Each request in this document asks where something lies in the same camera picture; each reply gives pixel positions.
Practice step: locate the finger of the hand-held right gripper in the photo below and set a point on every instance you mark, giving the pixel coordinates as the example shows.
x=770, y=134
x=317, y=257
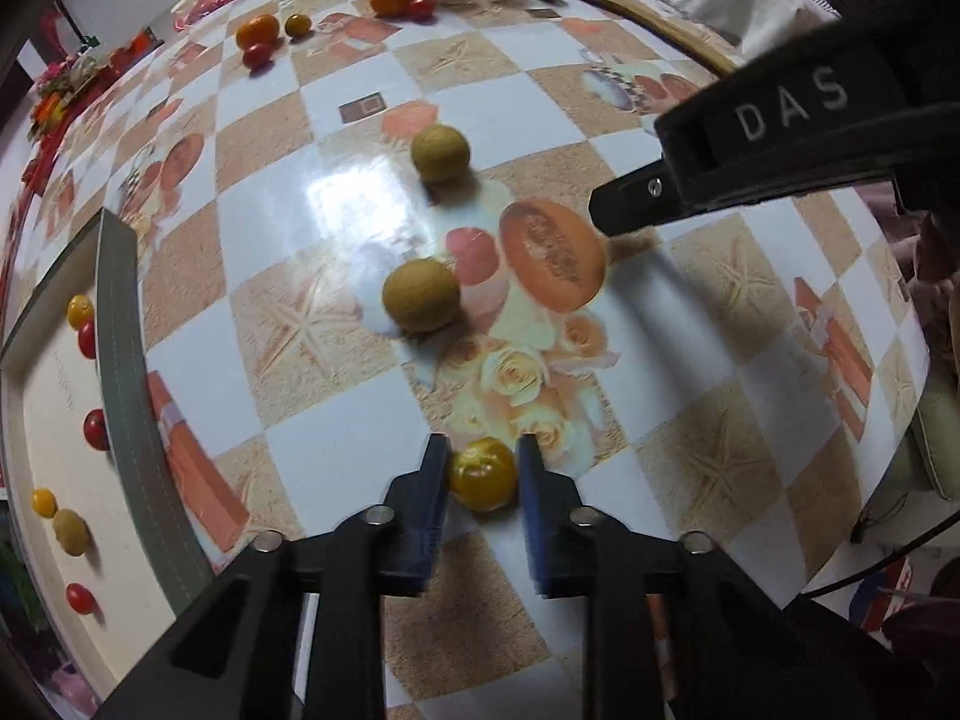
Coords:
x=630, y=202

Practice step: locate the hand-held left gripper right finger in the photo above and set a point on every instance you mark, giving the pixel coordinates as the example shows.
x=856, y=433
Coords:
x=534, y=510

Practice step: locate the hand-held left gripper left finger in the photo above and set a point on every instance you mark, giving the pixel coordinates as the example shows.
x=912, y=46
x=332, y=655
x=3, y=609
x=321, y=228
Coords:
x=431, y=495

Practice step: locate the grey white box tray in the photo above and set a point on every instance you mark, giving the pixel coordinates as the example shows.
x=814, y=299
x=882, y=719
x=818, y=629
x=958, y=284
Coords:
x=49, y=427

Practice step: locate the person's right hand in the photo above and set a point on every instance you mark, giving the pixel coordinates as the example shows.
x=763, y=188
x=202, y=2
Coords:
x=939, y=255

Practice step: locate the pale green cushion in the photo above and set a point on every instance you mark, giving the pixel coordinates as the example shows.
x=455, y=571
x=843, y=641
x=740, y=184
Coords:
x=937, y=427

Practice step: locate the green yellow cherry tomato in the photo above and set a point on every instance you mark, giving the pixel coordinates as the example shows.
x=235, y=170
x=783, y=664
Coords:
x=298, y=25

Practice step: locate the pink plastic stool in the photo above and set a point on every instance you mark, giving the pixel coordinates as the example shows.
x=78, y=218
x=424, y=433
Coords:
x=71, y=690

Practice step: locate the large orange mandarin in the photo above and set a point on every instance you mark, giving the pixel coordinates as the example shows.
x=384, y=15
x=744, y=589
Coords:
x=257, y=30

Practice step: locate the pile of decorated gift boxes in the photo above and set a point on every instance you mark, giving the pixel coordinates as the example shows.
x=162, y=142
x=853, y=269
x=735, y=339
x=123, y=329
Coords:
x=67, y=86

